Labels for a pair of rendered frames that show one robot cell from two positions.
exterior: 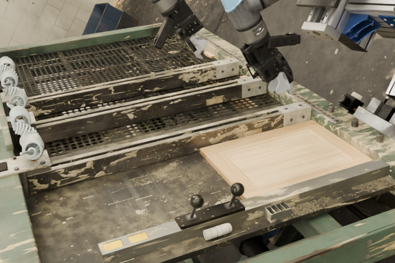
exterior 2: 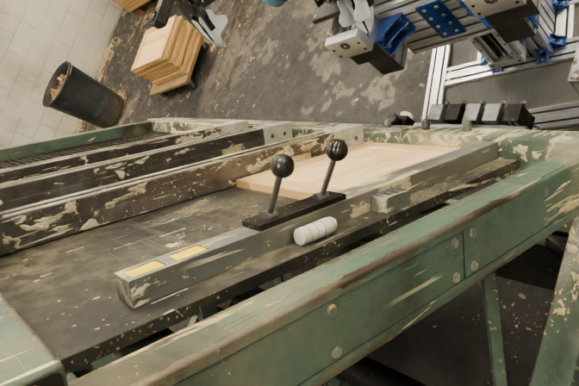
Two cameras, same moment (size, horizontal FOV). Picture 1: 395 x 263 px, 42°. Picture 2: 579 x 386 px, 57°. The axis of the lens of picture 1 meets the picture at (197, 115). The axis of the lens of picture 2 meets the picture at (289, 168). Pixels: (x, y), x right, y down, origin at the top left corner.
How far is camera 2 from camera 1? 0.75 m
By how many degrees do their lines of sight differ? 20
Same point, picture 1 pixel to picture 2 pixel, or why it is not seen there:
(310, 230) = not seen: hidden behind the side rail
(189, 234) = (272, 240)
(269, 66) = not seen: outside the picture
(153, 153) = (170, 188)
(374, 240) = (549, 191)
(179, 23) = not seen: outside the picture
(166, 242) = (238, 255)
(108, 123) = (88, 185)
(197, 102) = (211, 152)
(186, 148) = (216, 180)
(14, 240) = not seen: outside the picture
